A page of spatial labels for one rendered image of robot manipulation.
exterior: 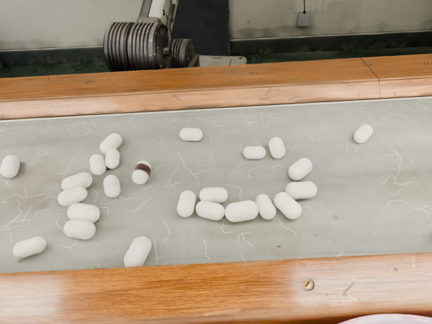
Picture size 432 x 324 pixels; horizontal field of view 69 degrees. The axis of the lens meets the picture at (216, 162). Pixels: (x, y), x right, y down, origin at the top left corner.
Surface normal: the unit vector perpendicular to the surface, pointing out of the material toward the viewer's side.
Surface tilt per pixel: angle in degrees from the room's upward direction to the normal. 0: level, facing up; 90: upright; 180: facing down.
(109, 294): 0
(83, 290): 0
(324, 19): 88
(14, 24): 91
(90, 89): 0
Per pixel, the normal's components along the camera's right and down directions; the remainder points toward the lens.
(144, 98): -0.01, -0.04
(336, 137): -0.05, -0.74
